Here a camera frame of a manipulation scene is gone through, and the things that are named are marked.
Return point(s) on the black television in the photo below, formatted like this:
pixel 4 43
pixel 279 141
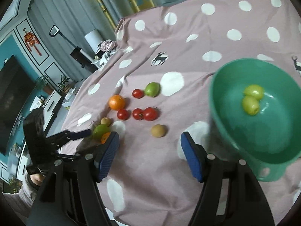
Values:
pixel 16 86

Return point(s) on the green jujube fruit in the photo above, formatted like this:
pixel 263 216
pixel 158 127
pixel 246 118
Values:
pixel 250 105
pixel 255 91
pixel 152 89
pixel 99 131

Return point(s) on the small orange mandarin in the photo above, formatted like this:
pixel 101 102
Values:
pixel 104 137

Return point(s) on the red cherry tomato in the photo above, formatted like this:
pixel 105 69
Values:
pixel 137 114
pixel 137 93
pixel 123 114

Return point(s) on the large red tomato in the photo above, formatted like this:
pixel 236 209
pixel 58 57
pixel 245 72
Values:
pixel 150 114

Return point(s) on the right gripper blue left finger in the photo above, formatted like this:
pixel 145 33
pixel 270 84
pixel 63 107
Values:
pixel 104 156

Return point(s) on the red chinese knot decoration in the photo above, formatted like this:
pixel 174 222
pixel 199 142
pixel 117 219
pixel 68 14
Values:
pixel 31 41

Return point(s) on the grey sleeve forearm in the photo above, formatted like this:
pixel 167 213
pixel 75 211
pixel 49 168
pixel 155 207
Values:
pixel 22 201

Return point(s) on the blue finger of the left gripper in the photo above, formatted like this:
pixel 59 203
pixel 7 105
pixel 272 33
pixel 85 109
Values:
pixel 66 136

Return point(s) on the person's left hand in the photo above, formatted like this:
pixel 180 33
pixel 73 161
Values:
pixel 37 179

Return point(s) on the large orange mandarin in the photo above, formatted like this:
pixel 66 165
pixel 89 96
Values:
pixel 116 102

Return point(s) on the green plastic bowl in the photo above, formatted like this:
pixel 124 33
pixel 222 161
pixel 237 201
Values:
pixel 268 141

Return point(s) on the pink polka dot cloth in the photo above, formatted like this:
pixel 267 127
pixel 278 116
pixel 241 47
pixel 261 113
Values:
pixel 180 47

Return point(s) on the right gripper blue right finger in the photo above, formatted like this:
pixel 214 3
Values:
pixel 195 155

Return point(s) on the potted green plant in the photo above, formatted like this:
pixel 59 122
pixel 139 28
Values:
pixel 43 83

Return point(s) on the white table lamp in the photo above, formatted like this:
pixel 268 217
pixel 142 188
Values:
pixel 94 39

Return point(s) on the grey curtain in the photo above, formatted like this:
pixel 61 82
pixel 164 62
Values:
pixel 61 24

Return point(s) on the pink crumpled fabric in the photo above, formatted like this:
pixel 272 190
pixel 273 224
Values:
pixel 106 45

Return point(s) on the brown longan fruit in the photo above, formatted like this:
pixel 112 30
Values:
pixel 105 121
pixel 158 130

